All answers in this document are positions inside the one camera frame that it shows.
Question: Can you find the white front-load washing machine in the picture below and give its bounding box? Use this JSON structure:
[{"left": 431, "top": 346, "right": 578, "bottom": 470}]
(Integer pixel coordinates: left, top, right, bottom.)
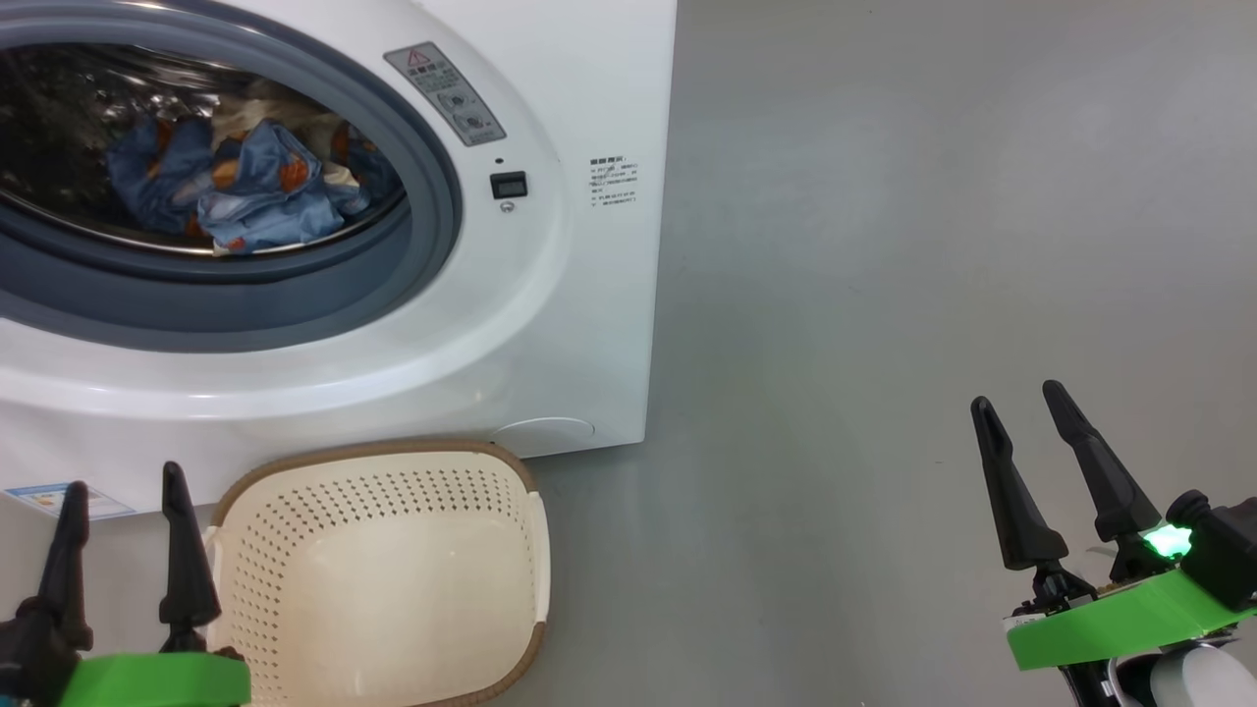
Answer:
[{"left": 0, "top": 0, "right": 679, "bottom": 521}]

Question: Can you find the grey warning sticker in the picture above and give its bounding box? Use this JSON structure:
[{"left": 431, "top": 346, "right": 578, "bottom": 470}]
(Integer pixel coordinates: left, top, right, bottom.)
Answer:
[{"left": 383, "top": 42, "right": 508, "bottom": 148}]

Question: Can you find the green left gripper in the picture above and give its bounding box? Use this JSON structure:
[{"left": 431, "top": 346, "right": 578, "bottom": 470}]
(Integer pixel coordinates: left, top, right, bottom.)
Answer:
[{"left": 18, "top": 462, "right": 252, "bottom": 707}]

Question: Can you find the stainless steel washing machine drum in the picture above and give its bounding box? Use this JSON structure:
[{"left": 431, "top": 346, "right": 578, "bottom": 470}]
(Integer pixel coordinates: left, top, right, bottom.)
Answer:
[{"left": 0, "top": 44, "right": 409, "bottom": 258}]

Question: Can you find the blue printed garment pale lining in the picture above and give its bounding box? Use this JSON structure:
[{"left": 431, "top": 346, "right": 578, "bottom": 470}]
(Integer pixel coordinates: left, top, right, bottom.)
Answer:
[{"left": 196, "top": 120, "right": 372, "bottom": 254}]

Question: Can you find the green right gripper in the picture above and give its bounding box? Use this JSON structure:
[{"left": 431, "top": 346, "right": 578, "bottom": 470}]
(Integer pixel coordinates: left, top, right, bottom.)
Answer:
[{"left": 970, "top": 380, "right": 1257, "bottom": 707}]

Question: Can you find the grey rubber door gasket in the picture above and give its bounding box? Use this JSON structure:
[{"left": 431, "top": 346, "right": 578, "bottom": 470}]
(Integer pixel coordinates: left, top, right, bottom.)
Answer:
[{"left": 0, "top": 0, "right": 465, "bottom": 354}]

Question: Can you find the round white filter cover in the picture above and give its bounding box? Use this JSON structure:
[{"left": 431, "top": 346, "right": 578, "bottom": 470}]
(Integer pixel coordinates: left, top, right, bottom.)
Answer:
[{"left": 489, "top": 417, "right": 596, "bottom": 458}]

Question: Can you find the small printed text sticker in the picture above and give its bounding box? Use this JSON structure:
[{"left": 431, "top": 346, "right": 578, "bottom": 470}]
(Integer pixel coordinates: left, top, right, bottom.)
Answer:
[{"left": 589, "top": 155, "right": 641, "bottom": 209}]

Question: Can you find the blue energy label sticker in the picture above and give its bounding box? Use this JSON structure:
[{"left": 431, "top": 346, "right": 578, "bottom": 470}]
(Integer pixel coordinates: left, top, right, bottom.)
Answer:
[{"left": 3, "top": 480, "right": 137, "bottom": 521}]

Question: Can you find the cream laundry basket brown rim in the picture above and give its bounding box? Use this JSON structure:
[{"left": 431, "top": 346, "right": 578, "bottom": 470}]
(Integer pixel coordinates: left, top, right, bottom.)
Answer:
[{"left": 201, "top": 439, "right": 551, "bottom": 707}]

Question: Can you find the blue printed garment cream lining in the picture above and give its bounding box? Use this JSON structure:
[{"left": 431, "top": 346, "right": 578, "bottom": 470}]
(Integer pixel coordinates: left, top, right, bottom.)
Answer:
[{"left": 106, "top": 81, "right": 404, "bottom": 237}]

